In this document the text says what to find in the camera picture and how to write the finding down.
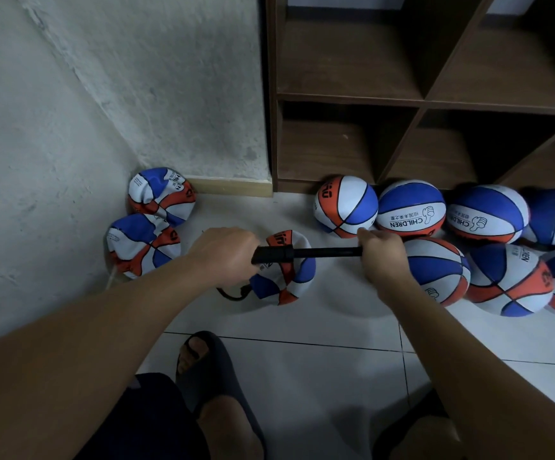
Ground brown wooden cubby shelf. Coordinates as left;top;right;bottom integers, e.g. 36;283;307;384
261;0;555;196

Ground person's right hand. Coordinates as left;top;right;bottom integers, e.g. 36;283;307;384
357;227;417;305

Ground person's left foot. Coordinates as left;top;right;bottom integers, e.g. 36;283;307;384
178;336;264;460

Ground black sandal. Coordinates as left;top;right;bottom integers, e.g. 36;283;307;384
371;386;451;460
174;329;269;460

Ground person's left hand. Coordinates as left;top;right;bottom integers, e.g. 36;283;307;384
186;227;262;290

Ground black hand pump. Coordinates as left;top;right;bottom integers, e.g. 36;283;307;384
216;244;364;303

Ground person's left forearm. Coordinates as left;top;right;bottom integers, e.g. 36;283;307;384
0;259;214;460

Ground person's right forearm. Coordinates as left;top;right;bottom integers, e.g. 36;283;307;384
383;280;555;460

